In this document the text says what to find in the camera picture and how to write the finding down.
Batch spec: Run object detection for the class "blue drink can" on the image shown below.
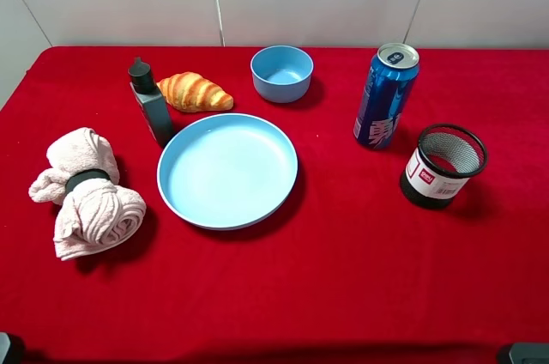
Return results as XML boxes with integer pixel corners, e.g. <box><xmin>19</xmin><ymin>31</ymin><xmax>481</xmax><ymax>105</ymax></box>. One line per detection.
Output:
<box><xmin>353</xmin><ymin>43</ymin><xmax>419</xmax><ymax>149</ymax></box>

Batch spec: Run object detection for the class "light blue plate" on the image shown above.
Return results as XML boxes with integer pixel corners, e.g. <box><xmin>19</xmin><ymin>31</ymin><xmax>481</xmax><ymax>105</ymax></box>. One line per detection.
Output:
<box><xmin>157</xmin><ymin>113</ymin><xmax>299</xmax><ymax>231</ymax></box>

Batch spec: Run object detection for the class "small blue bowl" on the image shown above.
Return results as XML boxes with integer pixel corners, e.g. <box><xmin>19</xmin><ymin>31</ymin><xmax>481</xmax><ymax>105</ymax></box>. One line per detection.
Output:
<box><xmin>250</xmin><ymin>45</ymin><xmax>314</xmax><ymax>104</ymax></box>

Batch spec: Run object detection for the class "croissant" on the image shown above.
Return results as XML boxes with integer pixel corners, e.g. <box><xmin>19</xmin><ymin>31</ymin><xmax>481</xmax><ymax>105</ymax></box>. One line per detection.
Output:
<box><xmin>157</xmin><ymin>71</ymin><xmax>234</xmax><ymax>113</ymax></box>

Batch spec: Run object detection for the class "red tablecloth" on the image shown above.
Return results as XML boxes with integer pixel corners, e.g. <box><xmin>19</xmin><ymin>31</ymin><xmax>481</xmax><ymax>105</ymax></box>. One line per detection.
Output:
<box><xmin>1</xmin><ymin>46</ymin><xmax>548</xmax><ymax>363</ymax></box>

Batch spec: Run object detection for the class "dark grey pump bottle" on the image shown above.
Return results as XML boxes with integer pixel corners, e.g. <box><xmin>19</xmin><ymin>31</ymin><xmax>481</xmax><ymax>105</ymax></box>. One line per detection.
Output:
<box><xmin>128</xmin><ymin>58</ymin><xmax>173</xmax><ymax>148</ymax></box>

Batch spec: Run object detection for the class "black mesh pen holder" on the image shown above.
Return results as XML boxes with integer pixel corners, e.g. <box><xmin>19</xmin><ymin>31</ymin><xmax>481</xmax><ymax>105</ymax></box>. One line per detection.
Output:
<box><xmin>400</xmin><ymin>124</ymin><xmax>488</xmax><ymax>209</ymax></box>

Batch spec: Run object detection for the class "black towel band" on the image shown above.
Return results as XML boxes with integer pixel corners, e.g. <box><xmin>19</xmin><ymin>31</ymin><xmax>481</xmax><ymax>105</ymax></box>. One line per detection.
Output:
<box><xmin>65</xmin><ymin>168</ymin><xmax>111</xmax><ymax>194</ymax></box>

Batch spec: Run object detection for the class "rolled pink towel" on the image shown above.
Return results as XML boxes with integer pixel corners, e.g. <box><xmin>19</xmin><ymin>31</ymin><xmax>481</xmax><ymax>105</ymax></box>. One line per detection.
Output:
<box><xmin>28</xmin><ymin>127</ymin><xmax>147</xmax><ymax>261</ymax></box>

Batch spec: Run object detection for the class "dark base corner right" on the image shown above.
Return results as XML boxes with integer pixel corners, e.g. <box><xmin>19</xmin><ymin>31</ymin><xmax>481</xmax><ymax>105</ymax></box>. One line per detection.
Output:
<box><xmin>497</xmin><ymin>343</ymin><xmax>549</xmax><ymax>364</ymax></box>

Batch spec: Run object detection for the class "dark base corner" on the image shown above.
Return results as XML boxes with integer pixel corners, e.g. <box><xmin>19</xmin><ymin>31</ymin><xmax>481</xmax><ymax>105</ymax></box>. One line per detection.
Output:
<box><xmin>0</xmin><ymin>332</ymin><xmax>12</xmax><ymax>364</ymax></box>
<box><xmin>497</xmin><ymin>343</ymin><xmax>549</xmax><ymax>364</ymax></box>

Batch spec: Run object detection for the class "dark base corner left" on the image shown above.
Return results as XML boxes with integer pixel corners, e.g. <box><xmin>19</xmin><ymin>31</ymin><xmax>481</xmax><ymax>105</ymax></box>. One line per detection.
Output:
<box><xmin>0</xmin><ymin>332</ymin><xmax>12</xmax><ymax>364</ymax></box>

